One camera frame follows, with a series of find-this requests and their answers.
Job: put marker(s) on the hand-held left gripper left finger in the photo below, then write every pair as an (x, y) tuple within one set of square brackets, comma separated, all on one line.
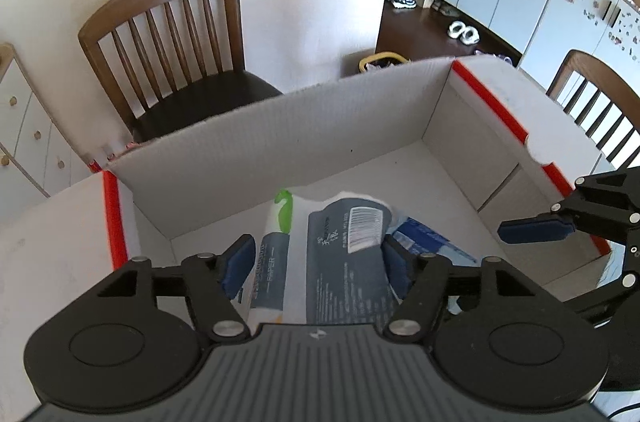
[(237, 262)]

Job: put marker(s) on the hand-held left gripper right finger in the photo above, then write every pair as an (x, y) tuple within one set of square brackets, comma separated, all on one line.
[(397, 272)]

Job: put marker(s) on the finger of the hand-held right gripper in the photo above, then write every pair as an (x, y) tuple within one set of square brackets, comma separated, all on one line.
[(615, 294), (535, 229)]

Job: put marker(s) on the blue packet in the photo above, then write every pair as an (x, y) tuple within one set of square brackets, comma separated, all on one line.
[(430, 239)]

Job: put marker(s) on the white tissue pack dark label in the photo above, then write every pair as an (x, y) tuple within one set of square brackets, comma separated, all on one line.
[(345, 262)]

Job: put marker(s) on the red cardboard box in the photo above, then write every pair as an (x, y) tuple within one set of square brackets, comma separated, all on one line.
[(300, 127)]

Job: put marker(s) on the wooden spindle-back chair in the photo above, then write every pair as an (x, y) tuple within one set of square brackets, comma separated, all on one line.
[(580, 62)]

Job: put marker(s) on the white shoes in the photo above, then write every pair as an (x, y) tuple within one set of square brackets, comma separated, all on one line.
[(464, 32)]

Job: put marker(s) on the yellow rimmed basket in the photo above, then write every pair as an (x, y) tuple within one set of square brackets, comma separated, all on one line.
[(367, 61)]

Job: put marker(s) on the white sideboard cabinet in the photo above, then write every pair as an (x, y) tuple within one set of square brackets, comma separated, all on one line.
[(30, 122)]

